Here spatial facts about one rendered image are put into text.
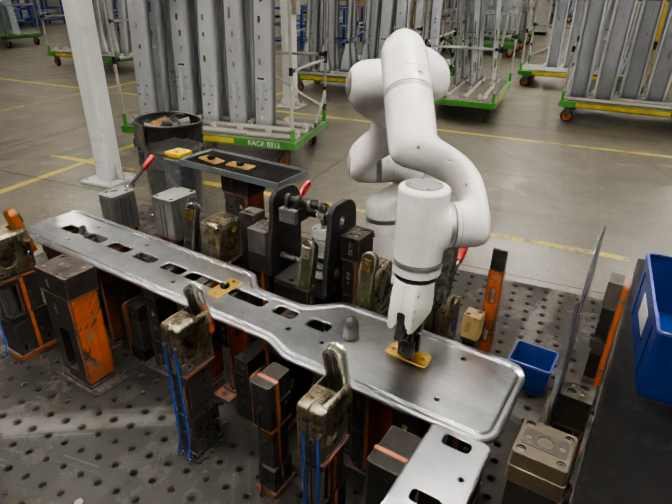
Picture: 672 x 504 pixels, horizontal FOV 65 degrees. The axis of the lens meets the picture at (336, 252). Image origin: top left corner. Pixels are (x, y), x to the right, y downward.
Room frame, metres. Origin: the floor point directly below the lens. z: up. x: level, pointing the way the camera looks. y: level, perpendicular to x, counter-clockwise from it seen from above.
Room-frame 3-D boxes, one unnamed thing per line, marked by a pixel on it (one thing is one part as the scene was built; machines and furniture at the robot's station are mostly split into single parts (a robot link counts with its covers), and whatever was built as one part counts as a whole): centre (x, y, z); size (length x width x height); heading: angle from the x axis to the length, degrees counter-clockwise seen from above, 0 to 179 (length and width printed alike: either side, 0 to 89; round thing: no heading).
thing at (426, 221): (0.80, -0.14, 1.29); 0.09 x 0.08 x 0.13; 93
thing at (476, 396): (1.05, 0.28, 1.00); 1.38 x 0.22 x 0.02; 58
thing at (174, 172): (1.59, 0.49, 0.92); 0.08 x 0.08 x 0.44; 58
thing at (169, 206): (1.36, 0.45, 0.90); 0.13 x 0.10 x 0.41; 148
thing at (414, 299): (0.80, -0.14, 1.14); 0.10 x 0.07 x 0.11; 148
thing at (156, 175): (3.84, 1.24, 0.36); 0.54 x 0.50 x 0.73; 157
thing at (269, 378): (0.76, 0.12, 0.84); 0.11 x 0.08 x 0.29; 148
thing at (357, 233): (1.11, -0.05, 0.91); 0.07 x 0.05 x 0.42; 148
